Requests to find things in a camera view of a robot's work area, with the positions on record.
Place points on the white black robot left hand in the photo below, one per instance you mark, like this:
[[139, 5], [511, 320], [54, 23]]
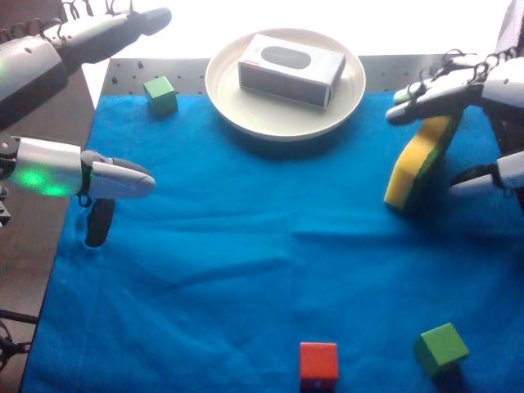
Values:
[[503, 82]]

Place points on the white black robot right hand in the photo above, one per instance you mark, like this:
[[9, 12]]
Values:
[[49, 163]]

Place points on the yellow green sponge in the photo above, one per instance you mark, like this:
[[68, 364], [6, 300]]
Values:
[[409, 172]]

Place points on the white rectangular box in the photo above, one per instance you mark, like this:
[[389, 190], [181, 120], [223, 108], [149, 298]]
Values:
[[286, 78]]

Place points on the round cream plate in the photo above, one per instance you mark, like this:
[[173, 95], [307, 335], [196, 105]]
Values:
[[262, 118]]

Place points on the grey perforated metal board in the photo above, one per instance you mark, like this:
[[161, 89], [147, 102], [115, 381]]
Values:
[[123, 78]]

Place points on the small green cube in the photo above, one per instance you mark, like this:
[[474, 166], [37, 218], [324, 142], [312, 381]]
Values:
[[161, 96]]

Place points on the blue cloth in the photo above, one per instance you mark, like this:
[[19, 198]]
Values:
[[245, 266]]

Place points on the large green cube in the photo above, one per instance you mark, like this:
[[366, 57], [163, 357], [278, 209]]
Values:
[[442, 348]]

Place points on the red cube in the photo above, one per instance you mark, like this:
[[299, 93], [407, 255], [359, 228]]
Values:
[[319, 364]]

